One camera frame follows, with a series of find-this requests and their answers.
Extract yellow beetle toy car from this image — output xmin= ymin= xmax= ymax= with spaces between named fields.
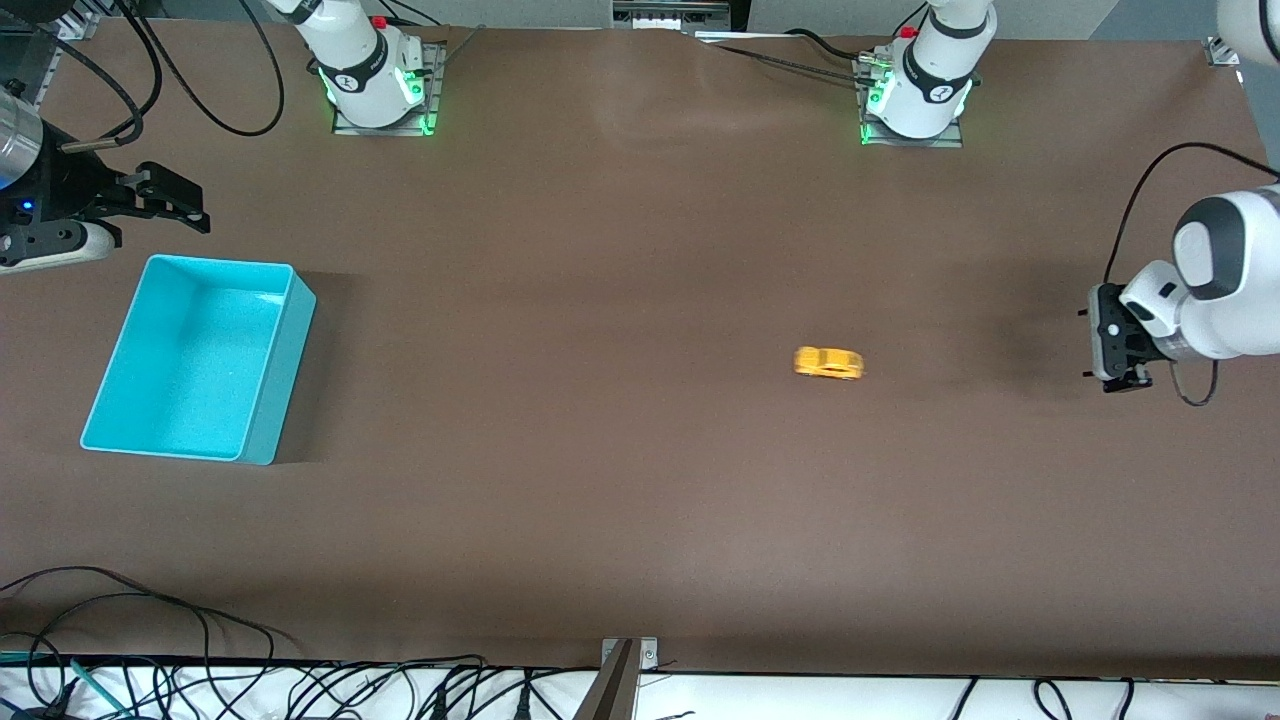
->
xmin=793 ymin=346 xmax=866 ymax=382

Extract turquoise plastic bin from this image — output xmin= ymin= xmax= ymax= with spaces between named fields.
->
xmin=80 ymin=254 xmax=317 ymax=466

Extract black cable with metal plug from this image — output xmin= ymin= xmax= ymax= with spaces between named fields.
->
xmin=28 ymin=18 xmax=166 ymax=151

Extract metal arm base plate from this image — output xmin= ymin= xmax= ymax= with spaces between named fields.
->
xmin=853 ymin=55 xmax=966 ymax=149
xmin=332 ymin=40 xmax=446 ymax=138

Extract thin black looping cable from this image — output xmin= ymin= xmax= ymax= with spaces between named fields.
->
xmin=0 ymin=592 xmax=213 ymax=706
xmin=0 ymin=566 xmax=278 ymax=666

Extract black base cable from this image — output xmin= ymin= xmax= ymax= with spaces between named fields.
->
xmin=700 ymin=28 xmax=886 ymax=86

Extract teal cable piece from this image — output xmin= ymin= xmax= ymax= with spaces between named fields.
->
xmin=68 ymin=658 xmax=128 ymax=714

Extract metal rail fixture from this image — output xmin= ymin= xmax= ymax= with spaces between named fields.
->
xmin=612 ymin=0 xmax=736 ymax=29

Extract tangled black cables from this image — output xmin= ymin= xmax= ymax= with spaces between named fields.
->
xmin=130 ymin=655 xmax=601 ymax=720

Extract small metal bracket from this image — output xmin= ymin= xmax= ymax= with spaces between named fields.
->
xmin=601 ymin=637 xmax=660 ymax=671

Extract dark grey camera pole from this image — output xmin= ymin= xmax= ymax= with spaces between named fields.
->
xmin=572 ymin=640 xmax=639 ymax=720

